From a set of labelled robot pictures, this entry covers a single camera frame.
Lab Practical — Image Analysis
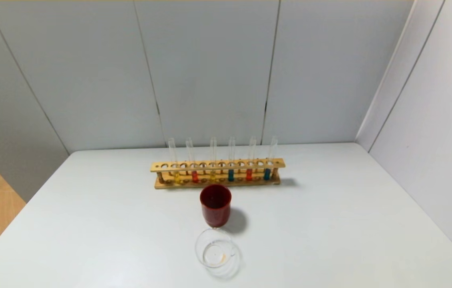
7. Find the test tube red liquid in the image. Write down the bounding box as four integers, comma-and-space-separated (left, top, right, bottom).
245, 136, 257, 181
185, 138, 199, 184

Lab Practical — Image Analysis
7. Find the test tube blue liquid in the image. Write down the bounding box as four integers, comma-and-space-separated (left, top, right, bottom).
263, 136, 279, 181
227, 137, 236, 182

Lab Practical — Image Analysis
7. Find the wooden test tube rack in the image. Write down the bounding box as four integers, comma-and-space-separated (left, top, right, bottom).
150, 158, 286, 190

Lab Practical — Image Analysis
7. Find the test tube yellow liquid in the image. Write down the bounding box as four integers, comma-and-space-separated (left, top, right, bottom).
209, 137, 218, 183
168, 138, 181, 184

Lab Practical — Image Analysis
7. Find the red plastic cup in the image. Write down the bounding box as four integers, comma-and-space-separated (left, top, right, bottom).
199, 184, 232, 228

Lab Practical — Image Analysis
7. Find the clear glass dish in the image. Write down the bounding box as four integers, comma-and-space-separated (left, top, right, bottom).
194, 228, 241, 280

